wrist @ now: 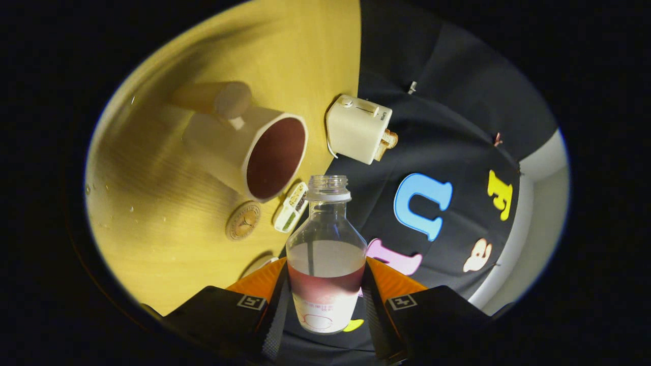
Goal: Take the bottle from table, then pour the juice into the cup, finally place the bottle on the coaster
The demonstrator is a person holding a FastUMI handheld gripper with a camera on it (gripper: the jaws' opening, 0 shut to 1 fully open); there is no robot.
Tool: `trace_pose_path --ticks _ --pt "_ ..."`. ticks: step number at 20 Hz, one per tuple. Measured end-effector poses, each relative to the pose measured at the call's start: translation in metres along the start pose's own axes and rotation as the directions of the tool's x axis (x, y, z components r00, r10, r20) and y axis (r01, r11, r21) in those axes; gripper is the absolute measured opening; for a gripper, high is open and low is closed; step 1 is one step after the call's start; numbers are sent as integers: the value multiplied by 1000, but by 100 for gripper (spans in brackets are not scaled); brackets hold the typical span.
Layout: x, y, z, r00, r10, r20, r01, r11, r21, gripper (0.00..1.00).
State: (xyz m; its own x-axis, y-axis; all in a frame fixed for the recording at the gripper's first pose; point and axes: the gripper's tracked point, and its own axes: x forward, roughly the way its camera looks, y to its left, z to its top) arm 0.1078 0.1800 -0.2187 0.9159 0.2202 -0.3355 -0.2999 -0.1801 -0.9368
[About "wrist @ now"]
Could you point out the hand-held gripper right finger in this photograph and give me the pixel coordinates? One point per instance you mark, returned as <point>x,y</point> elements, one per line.
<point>374,320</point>

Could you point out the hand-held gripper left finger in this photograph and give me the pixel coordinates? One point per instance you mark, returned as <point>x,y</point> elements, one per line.
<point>277,320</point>

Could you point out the clear juice bottle pink label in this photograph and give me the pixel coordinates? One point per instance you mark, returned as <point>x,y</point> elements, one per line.
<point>325,290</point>

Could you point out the round wooden coaster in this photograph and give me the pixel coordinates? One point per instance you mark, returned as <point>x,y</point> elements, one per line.
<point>243,221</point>

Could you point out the white plate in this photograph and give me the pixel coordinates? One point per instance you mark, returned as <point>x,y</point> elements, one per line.
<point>269,262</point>

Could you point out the white divided grain dish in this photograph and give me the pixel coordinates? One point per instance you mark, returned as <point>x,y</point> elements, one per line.
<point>291,208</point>

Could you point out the wooden table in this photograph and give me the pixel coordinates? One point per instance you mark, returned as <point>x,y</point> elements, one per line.
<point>152,213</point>

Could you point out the short toast slice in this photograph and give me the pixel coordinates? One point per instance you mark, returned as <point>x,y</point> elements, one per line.
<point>380,151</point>

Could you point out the tall toast slice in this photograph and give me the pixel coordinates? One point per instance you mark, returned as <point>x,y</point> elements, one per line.
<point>391,138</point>

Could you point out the cream toaster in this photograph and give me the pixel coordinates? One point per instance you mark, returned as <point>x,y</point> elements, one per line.
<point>356,129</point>

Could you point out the pink cloth clip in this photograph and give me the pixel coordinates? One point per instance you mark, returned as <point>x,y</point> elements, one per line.
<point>497,139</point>

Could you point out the black backdrop cloth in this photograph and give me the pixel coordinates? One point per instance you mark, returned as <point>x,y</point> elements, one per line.
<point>457,101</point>

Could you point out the silver cloth clip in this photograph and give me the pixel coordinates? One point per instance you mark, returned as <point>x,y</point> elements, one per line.
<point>412,87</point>

